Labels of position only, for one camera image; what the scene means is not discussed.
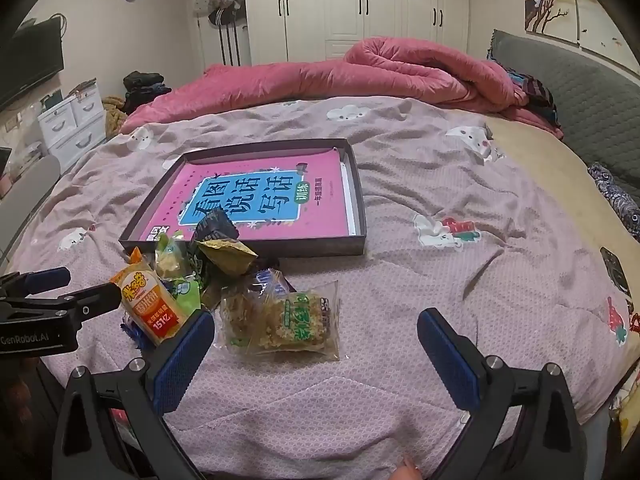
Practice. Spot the grey padded headboard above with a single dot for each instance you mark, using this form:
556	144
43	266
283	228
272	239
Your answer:
590	90

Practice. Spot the blue patterned cloth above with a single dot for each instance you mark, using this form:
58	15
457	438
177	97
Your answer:
617	200

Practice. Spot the orange rice cracker packet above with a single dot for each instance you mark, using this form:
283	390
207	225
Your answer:
150	305

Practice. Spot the beige bed sheet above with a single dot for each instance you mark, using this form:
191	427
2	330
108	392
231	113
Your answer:
550	175

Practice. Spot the person's right hand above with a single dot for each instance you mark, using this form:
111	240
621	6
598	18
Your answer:
407	471

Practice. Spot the brown chocolate bar packet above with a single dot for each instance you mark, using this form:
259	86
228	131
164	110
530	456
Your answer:
270	282

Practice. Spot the white drawer cabinet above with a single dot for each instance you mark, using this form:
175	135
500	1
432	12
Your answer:
75	130

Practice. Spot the hanging bags on door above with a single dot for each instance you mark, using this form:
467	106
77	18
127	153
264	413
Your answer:
222	0

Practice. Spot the yellow knitted blanket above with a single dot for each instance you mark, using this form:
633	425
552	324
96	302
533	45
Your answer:
114	115

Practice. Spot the black television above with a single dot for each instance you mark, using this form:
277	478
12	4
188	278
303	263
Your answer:
30	65

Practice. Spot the pile of dark clothes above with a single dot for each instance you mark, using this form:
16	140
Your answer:
145	85

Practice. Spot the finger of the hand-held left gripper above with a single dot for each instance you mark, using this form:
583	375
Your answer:
50	276
95	301

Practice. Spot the green milk candy packet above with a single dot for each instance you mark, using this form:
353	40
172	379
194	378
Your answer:
172	260

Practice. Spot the yellow cartoon snack packet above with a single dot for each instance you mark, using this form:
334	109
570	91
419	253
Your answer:
227	257

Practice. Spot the dark grey cardboard box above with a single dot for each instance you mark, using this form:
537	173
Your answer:
325	249

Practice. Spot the pink book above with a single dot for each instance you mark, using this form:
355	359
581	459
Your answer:
320	210

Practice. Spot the printed pink bedsheet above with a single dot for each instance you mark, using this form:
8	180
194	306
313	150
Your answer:
450	285

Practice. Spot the white wardrobe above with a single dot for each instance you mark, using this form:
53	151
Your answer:
325	5

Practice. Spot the blossom wall painting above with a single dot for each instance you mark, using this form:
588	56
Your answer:
545	0

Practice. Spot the striped dark clothes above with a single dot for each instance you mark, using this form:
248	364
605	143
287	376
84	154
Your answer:
537	92

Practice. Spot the pink quilt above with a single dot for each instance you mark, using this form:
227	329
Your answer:
300	80

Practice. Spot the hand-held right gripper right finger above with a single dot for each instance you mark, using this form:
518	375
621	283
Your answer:
447	365

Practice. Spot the clear rice crisp packet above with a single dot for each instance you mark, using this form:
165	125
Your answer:
295	325
237	317

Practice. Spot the black snack packet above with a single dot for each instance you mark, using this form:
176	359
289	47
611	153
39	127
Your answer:
215	225

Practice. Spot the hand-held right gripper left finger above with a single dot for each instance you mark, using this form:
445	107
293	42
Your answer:
182	360

